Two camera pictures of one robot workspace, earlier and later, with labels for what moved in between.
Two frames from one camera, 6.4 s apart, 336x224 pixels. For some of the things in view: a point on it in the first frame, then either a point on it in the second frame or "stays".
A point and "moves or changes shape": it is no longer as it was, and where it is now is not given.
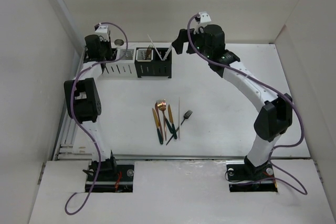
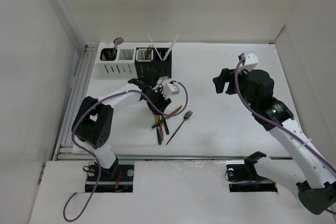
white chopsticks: x=154 y=47 stays
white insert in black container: x=141 y=53 stays
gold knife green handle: x=171 y=121 to x=168 y=116
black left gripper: x=108 y=44 to x=163 y=102
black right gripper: x=178 y=43 to x=227 y=75
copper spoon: x=118 y=42 moves or changes shape
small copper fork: x=148 y=51 stays
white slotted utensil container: x=126 y=67 stays
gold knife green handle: x=157 y=126 stays
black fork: x=186 y=116 stays
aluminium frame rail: x=65 y=150 stays
